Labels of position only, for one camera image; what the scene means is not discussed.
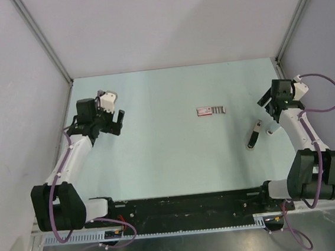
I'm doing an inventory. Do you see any white stapler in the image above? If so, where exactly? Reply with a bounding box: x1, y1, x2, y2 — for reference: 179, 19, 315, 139
265, 120, 281, 136

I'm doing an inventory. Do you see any red staple box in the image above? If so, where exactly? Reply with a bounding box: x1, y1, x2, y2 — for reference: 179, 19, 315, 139
196, 106, 226, 117

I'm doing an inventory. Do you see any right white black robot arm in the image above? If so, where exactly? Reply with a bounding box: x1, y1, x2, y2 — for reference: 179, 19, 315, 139
258, 76, 335, 211

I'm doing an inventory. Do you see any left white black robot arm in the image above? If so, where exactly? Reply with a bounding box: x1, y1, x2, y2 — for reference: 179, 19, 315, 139
31, 91, 125, 232

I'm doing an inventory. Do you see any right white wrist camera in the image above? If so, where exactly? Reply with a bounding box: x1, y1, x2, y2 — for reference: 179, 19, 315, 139
293, 75, 309, 101

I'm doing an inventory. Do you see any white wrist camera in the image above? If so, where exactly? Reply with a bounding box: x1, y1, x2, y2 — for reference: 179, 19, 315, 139
293, 75, 309, 101
96, 90, 118, 114

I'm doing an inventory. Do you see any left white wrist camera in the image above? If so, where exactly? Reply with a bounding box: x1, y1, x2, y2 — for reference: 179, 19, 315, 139
96, 90, 118, 114

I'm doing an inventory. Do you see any right aluminium frame post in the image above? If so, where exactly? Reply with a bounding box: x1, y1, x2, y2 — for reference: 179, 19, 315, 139
269, 0, 331, 62

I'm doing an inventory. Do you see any aluminium frame post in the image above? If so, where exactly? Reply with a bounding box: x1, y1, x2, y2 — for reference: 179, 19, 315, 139
9, 0, 74, 89
269, 0, 331, 62

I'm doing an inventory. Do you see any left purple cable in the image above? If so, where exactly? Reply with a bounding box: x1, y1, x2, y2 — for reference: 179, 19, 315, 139
41, 122, 139, 251

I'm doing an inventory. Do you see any purple cable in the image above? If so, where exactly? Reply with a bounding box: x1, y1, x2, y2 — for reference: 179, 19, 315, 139
41, 122, 139, 251
253, 70, 335, 251

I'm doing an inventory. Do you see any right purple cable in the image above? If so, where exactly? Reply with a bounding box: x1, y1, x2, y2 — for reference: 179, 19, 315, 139
253, 70, 335, 251

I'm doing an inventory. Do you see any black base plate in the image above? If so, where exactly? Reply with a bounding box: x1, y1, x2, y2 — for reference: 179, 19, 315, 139
82, 183, 297, 241

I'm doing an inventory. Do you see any white slotted cable duct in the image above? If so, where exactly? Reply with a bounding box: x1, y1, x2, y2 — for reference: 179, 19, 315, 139
41, 211, 285, 249

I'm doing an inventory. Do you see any left aluminium frame post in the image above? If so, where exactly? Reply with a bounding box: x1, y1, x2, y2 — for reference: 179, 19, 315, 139
9, 0, 74, 89

